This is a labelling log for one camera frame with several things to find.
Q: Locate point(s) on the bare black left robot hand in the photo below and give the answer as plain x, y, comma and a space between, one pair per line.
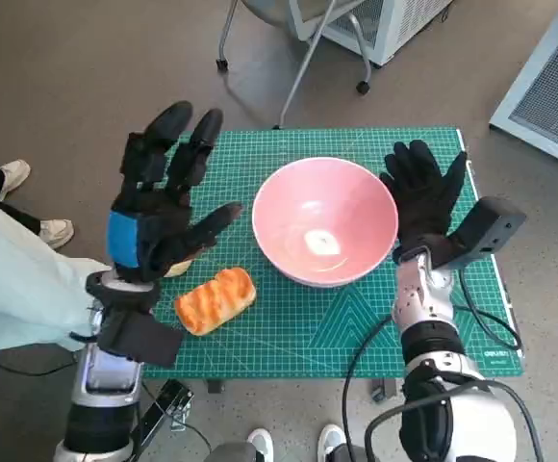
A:
159, 231

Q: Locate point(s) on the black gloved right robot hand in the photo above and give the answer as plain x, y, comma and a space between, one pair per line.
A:
418, 202

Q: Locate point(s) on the round toy bread bun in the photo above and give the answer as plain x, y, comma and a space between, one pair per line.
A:
180, 268

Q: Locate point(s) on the long orange toy bread loaf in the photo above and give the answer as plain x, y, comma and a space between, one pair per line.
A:
216, 298

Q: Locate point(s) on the pink bowl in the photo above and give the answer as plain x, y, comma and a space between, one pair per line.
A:
322, 207

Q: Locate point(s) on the person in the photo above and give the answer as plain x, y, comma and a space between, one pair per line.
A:
14, 279

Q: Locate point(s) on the green cutting mat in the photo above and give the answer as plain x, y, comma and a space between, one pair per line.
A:
284, 337

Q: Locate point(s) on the white mesh-panel unit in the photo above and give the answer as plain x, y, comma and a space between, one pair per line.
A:
539, 86

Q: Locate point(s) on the white vented cabinet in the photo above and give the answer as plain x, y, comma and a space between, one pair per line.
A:
404, 29

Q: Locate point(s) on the grey office chair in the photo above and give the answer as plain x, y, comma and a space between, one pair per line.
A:
306, 58

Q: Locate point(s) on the black stand with metal clamp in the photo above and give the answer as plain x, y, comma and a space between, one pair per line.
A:
156, 418

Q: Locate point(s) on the white shoe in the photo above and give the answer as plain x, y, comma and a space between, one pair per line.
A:
260, 445
332, 440

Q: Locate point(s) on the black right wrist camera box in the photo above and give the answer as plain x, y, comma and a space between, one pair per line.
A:
495, 221

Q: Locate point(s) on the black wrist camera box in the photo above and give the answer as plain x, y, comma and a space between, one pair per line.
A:
149, 341
495, 221

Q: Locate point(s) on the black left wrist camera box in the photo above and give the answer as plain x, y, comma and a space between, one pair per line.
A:
149, 341

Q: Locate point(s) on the black table bracket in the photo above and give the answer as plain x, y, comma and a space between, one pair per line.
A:
215, 386
384, 389

